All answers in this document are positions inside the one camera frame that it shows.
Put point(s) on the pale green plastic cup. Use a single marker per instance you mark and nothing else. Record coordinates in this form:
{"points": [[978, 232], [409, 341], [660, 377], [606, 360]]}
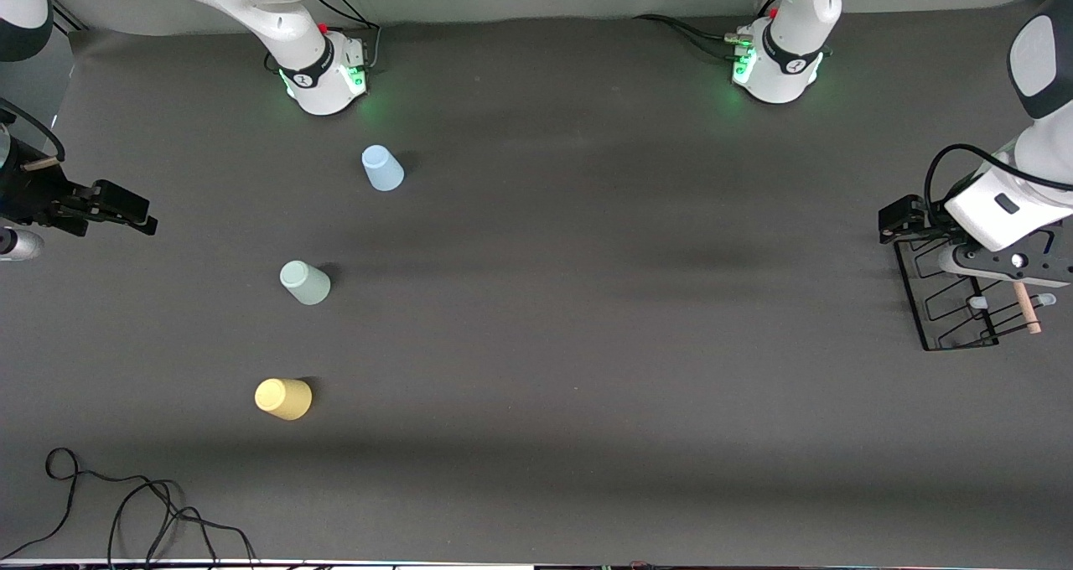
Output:
{"points": [[305, 282]]}

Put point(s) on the light blue plastic cup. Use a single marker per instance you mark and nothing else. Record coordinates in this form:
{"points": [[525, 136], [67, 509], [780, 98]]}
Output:
{"points": [[382, 168]]}

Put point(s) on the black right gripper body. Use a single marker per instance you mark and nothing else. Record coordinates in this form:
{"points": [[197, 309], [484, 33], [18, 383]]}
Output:
{"points": [[32, 195]]}

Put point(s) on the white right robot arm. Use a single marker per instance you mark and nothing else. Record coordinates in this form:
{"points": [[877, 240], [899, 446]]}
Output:
{"points": [[277, 17]]}

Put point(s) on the dark grey table mat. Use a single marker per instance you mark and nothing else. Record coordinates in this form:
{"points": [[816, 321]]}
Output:
{"points": [[587, 302]]}

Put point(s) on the yellow plastic cup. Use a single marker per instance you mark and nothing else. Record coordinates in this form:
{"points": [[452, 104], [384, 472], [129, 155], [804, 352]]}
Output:
{"points": [[283, 399]]}

